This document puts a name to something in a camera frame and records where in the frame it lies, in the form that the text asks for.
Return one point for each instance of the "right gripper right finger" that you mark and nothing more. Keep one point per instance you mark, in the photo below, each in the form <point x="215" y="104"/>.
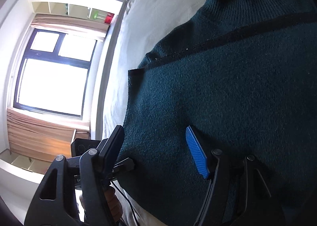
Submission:
<point x="198" y="152"/>

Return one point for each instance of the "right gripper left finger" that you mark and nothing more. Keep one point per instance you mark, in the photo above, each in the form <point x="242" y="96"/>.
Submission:
<point x="54" y="202"/>

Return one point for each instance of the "dark green knit sweater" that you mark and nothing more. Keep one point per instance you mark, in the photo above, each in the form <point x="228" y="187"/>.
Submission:
<point x="242" y="74"/>

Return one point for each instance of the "left hand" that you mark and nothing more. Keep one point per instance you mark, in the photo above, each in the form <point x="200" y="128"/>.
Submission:
<point x="112" y="202"/>

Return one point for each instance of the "beige striped curtain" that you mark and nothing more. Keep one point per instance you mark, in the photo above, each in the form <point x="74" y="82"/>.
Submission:
<point x="44" y="135"/>

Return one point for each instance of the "black framed window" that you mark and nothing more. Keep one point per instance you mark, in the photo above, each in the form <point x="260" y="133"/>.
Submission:
<point x="53" y="74"/>

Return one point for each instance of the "green item on shelf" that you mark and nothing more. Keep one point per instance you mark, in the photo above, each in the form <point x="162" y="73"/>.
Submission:
<point x="99" y="15"/>

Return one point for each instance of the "red box on shelf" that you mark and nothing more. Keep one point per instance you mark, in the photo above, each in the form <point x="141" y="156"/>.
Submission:
<point x="108" y="19"/>

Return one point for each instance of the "beige bed sheet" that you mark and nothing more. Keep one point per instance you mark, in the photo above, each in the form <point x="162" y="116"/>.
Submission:
<point x="139" y="25"/>

